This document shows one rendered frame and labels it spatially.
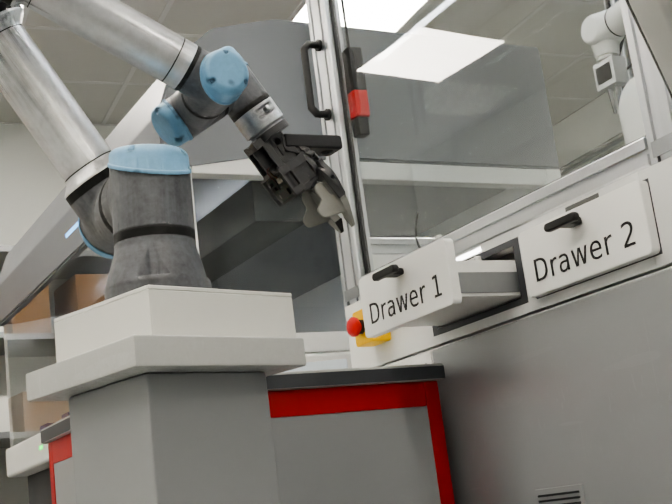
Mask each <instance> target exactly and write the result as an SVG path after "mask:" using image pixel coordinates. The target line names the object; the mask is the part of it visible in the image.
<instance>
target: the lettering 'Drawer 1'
mask: <svg viewBox="0 0 672 504"><path fill-rule="evenodd" d="M434 278H435V283H436V290H437V295H435V298H436V297H439V296H441V295H442V293H439V290H438V283H437V276H436V275H434V276H433V277H432V280H433V279H434ZM423 288H425V285H423V286H422V288H421V287H419V289H420V296H421V303H423V298H422V289H423ZM413 292H415V294H416V296H415V297H412V298H411V295H412V293H413ZM415 298H418V294H417V292H416V290H412V291H411V292H410V303H411V305H412V306H413V307H416V306H417V305H418V304H419V303H418V302H417V303H416V304H413V303H412V300H413V299H415ZM396 301H397V304H398V307H399V311H400V312H402V302H403V305H404V308H405V310H407V293H406V294H405V303H404V299H403V296H402V295H401V296H400V305H399V301H398V298H396ZM390 302H392V304H393V305H392V306H390V307H389V308H388V314H389V316H390V317H392V316H393V315H396V313H395V306H394V302H393V300H389V301H388V302H387V304H389V303H390ZM372 305H375V306H376V307H377V312H378V317H377V319H376V320H375V321H373V317H372V309H371V306H372ZM369 307H370V315H371V322H372V324H374V323H376V322H377V321H378V320H379V307H378V305H377V303H371V304H369ZM391 308H393V313H392V314H390V309H391Z"/></svg>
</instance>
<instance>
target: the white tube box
mask: <svg viewBox="0 0 672 504"><path fill-rule="evenodd" d="M345 368H348V364H347V359H336V360H326V361H316V362H307V363H306V365H305V366H303V367H299V368H296V369H292V370H288V371H285V372H291V371H309V370H327V369H345Z"/></svg>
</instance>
